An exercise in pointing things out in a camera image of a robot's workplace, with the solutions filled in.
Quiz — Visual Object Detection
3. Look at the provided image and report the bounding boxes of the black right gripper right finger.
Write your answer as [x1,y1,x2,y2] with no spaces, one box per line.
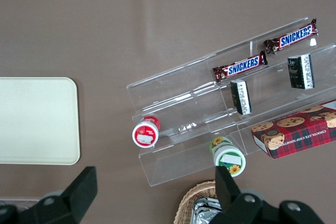
[209,166,325,224]

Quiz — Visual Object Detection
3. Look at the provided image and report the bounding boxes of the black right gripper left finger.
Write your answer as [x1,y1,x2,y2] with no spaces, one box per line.
[0,166,98,224]

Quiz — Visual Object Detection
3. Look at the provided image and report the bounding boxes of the foil wrapped sandwich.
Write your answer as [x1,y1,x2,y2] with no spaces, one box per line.
[191,196,224,224]

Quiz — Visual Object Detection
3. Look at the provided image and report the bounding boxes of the woven wicker basket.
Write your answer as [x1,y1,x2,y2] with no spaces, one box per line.
[173,180,220,224]

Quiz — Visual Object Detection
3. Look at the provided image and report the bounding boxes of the cream rectangular tray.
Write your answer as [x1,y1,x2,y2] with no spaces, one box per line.
[0,77,81,166]

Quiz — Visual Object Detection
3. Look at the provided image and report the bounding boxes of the green sunflower yogurt cup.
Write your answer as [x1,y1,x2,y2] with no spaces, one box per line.
[208,136,247,177]

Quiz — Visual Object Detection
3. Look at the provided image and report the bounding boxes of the red strawberry yogurt cup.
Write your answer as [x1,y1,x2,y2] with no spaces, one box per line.
[132,115,161,148]

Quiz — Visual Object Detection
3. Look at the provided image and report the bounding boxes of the red tartan shortbread cookie box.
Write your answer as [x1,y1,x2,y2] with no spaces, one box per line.
[250,100,336,160]

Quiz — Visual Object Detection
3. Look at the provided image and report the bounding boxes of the clear acrylic tiered display shelf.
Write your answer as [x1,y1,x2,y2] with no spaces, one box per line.
[126,17,336,188]

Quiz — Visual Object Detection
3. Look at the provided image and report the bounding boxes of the small black chocolate box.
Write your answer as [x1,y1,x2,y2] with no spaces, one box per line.
[229,79,253,115]

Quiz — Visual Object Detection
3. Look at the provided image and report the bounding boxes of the Snickers chocolate bar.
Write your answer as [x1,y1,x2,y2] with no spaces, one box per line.
[212,50,269,83]

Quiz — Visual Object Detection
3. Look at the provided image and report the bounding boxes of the large black chocolate box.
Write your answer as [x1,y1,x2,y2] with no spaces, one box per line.
[287,53,316,91]

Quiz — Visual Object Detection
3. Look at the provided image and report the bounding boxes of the Snickers bar with creased end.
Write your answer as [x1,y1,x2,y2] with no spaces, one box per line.
[263,18,319,55]

